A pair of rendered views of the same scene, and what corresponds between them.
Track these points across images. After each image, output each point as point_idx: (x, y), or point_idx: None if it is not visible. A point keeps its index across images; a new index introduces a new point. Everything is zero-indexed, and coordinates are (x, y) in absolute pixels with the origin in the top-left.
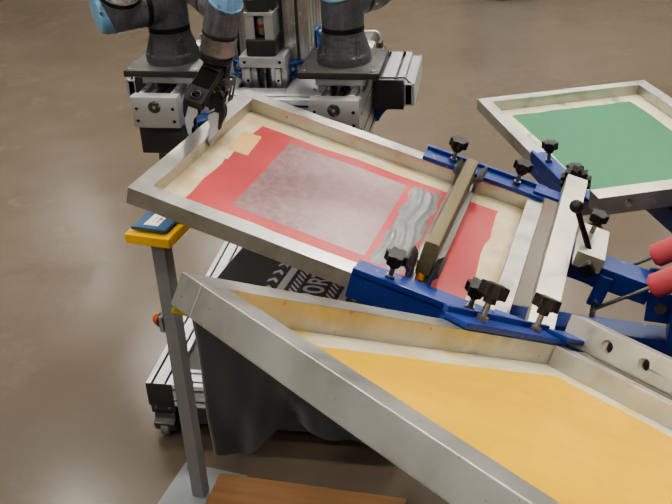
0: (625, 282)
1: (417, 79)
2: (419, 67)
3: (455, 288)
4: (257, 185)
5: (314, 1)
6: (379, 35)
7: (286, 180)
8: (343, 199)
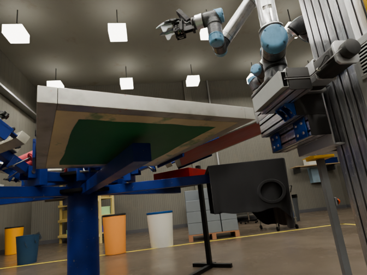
0: None
1: (261, 94)
2: (267, 84)
3: (190, 160)
4: (249, 133)
5: (326, 40)
6: (331, 46)
7: (246, 133)
8: (229, 140)
